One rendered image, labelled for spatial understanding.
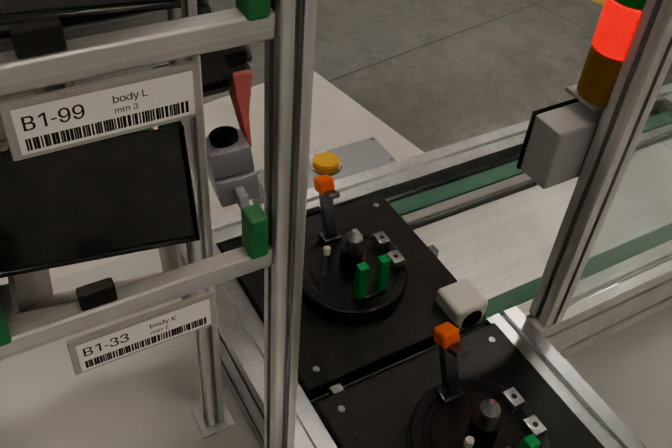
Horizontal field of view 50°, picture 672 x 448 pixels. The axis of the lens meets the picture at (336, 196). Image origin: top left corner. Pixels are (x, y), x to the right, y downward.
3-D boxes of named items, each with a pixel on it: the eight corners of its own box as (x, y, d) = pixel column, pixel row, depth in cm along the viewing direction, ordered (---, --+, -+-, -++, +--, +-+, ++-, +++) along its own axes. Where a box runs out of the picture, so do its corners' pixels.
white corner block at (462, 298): (431, 310, 89) (436, 288, 87) (461, 297, 91) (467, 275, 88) (453, 337, 86) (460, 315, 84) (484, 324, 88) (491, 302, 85)
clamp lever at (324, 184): (319, 233, 91) (312, 177, 88) (333, 228, 92) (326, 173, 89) (333, 243, 88) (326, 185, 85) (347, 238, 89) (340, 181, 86)
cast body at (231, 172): (209, 179, 82) (195, 124, 78) (246, 169, 83) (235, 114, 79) (226, 218, 75) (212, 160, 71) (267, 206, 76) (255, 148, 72)
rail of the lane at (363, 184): (173, 284, 101) (167, 227, 94) (626, 129, 137) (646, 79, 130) (188, 311, 98) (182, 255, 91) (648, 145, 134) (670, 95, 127)
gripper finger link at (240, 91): (273, 135, 74) (245, 49, 75) (205, 154, 73) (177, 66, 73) (266, 148, 81) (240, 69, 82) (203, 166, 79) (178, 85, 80)
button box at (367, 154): (251, 202, 109) (250, 170, 105) (370, 165, 118) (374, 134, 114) (271, 231, 105) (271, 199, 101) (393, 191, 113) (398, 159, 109)
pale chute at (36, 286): (49, 298, 82) (42, 259, 82) (167, 274, 86) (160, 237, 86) (13, 319, 55) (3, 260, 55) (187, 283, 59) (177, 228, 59)
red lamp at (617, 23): (580, 40, 68) (596, -9, 65) (618, 30, 70) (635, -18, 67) (619, 66, 65) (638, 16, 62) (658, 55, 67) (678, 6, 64)
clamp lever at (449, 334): (437, 389, 75) (431, 327, 72) (452, 382, 76) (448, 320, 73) (458, 407, 72) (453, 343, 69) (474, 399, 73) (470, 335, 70)
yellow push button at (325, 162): (307, 165, 108) (307, 155, 107) (330, 158, 110) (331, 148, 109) (320, 181, 106) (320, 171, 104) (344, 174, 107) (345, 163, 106)
